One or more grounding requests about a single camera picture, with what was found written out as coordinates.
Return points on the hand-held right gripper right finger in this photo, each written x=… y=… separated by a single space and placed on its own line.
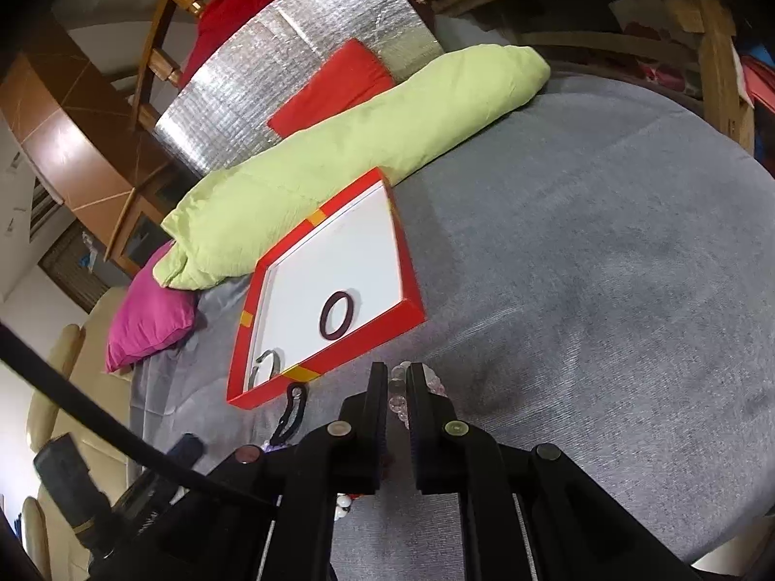
x=418 y=411

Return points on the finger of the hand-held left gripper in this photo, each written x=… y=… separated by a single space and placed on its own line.
x=66 y=478
x=175 y=460

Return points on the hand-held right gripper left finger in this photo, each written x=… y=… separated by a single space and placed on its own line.
x=378 y=411

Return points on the black hair clip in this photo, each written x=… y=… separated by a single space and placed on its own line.
x=296 y=411

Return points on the red box with white inside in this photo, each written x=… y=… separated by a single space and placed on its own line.
x=339 y=254

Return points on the beige sofa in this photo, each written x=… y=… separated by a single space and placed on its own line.
x=91 y=339

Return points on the magenta pillow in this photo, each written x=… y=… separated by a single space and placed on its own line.
x=151 y=314

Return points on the light green quilt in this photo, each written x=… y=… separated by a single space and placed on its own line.
x=339 y=157

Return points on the red cushion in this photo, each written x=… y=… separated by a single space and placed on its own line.
x=330 y=91

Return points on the wooden cabinet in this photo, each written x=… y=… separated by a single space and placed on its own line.
x=60 y=133

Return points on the silver foil insulated bag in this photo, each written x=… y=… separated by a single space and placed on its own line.
x=260 y=72

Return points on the red bags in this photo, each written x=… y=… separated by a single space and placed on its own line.
x=760 y=85

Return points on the wooden bed frame post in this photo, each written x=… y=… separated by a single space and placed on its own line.
x=158 y=30

